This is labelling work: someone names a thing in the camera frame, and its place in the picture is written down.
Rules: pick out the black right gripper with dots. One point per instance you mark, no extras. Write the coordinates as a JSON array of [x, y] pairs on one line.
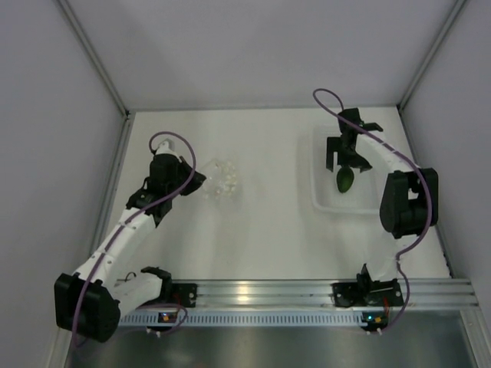
[[334, 144]]

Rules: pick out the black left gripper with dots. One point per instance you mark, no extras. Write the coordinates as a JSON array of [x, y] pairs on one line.
[[196, 182]]

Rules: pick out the dark green fake food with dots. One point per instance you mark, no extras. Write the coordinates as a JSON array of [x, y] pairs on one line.
[[344, 179]]

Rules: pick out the clear zip top bag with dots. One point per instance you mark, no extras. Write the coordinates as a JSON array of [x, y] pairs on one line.
[[222, 179]]

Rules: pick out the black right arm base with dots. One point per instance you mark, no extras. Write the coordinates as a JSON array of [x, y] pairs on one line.
[[365, 292]]

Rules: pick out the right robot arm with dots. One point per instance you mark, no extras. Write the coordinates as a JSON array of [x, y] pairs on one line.
[[409, 194]]

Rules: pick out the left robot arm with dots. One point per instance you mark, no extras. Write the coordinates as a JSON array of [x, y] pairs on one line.
[[90, 302]]

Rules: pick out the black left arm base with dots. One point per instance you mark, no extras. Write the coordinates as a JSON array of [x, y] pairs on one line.
[[157, 287]]

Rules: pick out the white perforated plastic basket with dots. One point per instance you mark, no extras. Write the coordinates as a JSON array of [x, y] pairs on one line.
[[363, 198]]

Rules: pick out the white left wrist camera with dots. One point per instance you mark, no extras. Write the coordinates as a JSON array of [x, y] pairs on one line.
[[166, 147]]

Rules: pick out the white slotted cable duct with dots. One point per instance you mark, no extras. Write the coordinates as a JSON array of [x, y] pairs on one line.
[[282, 318]]

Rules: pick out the aluminium mounting rail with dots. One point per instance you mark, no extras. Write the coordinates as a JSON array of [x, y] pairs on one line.
[[425, 294]]

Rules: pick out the aluminium frame post right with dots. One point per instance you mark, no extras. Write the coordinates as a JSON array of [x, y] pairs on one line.
[[430, 54]]

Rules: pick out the aluminium frame post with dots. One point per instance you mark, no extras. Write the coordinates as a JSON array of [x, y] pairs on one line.
[[430, 54], [90, 51]]

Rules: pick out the aluminium frame post left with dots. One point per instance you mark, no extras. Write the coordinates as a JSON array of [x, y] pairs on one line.
[[90, 51]]

